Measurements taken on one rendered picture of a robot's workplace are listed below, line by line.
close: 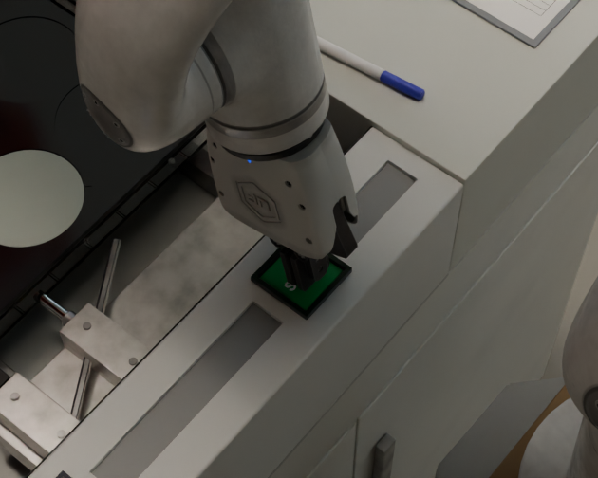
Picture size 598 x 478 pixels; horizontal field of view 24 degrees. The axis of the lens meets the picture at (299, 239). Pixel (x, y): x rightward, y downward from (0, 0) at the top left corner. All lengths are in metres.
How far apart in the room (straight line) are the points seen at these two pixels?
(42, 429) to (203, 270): 0.20
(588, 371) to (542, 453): 0.39
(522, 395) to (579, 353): 0.49
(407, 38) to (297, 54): 0.36
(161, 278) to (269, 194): 0.25
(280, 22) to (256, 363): 0.30
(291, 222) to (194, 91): 0.17
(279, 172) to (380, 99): 0.26
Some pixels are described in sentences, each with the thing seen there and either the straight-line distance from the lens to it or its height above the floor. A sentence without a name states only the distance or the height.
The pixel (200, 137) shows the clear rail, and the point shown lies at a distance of 1.21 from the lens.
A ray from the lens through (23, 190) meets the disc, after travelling 1.21.
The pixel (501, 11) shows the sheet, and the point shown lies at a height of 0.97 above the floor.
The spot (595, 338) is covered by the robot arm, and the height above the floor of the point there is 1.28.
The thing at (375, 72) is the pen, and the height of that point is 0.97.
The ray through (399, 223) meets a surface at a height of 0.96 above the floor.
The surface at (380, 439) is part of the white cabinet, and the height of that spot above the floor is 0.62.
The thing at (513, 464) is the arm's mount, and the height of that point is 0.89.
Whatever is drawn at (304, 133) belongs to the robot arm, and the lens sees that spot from 0.89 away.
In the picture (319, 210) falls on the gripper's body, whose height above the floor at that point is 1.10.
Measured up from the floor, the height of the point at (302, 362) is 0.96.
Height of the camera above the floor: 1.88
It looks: 58 degrees down
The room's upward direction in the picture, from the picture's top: straight up
